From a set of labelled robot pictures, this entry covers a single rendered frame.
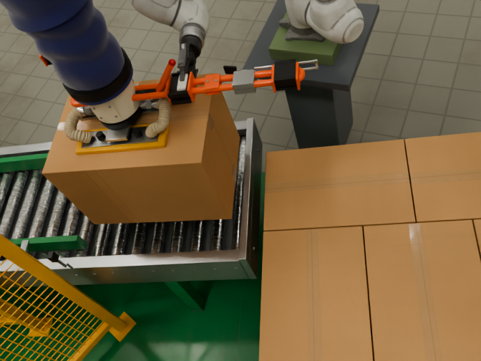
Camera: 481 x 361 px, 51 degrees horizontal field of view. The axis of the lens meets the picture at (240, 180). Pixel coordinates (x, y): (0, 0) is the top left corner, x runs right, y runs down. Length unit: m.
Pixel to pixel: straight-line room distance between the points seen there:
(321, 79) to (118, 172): 0.96
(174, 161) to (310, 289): 0.71
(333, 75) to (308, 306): 0.97
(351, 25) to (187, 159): 0.82
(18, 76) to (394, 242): 3.23
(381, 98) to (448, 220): 1.23
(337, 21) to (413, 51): 1.39
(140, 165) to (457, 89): 2.02
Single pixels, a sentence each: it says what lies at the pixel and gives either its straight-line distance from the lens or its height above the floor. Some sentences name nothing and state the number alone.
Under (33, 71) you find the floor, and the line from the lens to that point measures 4.29.
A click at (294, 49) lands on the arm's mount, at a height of 0.81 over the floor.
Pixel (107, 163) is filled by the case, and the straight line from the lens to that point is 1.79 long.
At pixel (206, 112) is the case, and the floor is 1.08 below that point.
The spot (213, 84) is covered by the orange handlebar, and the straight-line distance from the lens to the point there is 1.65.
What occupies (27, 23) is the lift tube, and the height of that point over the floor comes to 1.62.
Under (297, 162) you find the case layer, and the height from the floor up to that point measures 0.54.
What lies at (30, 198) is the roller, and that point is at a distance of 2.67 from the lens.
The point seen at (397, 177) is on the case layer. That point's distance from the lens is 2.14.
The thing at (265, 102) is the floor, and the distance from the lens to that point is 3.20.
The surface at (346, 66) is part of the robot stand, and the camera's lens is 2.25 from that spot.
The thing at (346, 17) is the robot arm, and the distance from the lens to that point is 2.03.
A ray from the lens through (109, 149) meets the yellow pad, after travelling 1.81.
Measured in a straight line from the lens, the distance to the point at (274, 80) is 1.58.
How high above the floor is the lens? 2.36
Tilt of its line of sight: 55 degrees down
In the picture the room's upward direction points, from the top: 24 degrees counter-clockwise
